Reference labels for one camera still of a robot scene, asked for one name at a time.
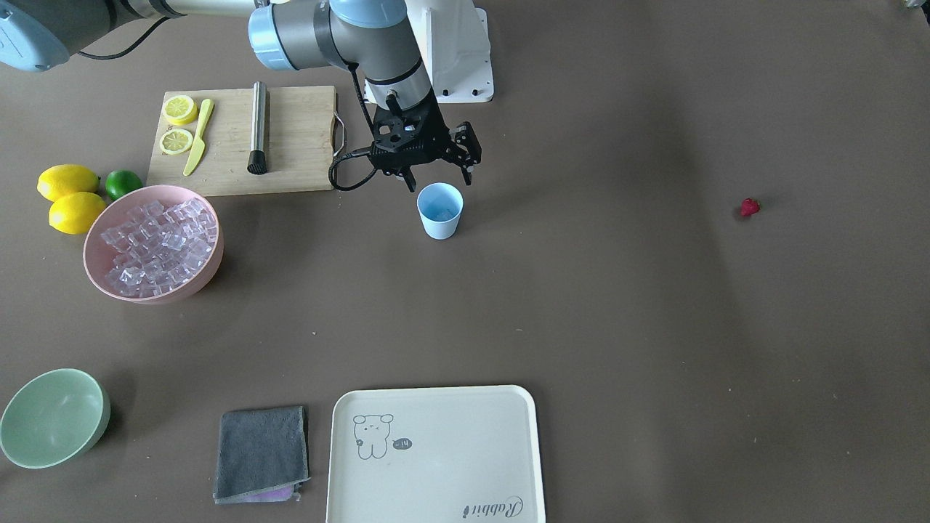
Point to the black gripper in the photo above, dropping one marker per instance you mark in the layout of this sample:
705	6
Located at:
442	132

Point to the red strawberry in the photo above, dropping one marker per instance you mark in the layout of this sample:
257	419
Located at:
749	207

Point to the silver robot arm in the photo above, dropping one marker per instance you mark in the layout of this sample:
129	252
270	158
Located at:
76	74

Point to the light blue plastic cup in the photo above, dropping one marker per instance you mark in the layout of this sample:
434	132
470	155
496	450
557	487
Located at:
440	206

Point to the pink bowl of ice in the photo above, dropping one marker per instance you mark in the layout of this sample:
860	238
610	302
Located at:
155	245

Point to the bamboo cutting board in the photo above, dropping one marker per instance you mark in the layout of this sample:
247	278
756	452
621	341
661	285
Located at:
299	144

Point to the steel muddler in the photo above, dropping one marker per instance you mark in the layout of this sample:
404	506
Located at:
257	163

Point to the yellow plastic knife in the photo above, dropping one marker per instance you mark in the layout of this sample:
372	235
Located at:
198	148

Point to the lemon slice upper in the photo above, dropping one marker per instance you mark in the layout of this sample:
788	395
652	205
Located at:
180	109

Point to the lemon slice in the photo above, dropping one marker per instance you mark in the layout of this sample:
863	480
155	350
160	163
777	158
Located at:
176	141
180	109

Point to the lemon slice lower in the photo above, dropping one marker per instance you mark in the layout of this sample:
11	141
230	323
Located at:
176	141

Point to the cream rabbit tray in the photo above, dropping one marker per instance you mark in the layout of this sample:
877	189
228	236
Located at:
439	454

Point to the green lime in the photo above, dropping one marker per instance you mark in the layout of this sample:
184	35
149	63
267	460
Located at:
120	182

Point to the grey folded cloth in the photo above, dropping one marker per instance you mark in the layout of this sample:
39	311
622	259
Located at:
262	456

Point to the yellow lemon near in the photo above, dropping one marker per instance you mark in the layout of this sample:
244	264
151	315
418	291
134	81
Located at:
74	214

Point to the yellow lemon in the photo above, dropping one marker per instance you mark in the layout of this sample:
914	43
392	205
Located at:
61	180
74	214

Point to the yellow lemon far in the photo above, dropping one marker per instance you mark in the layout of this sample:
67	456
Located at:
61	180

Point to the green empty bowl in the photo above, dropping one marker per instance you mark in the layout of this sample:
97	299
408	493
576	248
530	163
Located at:
56	417

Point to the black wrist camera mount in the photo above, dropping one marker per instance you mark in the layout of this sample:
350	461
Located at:
400	140

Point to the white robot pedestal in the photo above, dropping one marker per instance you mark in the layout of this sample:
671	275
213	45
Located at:
455	49

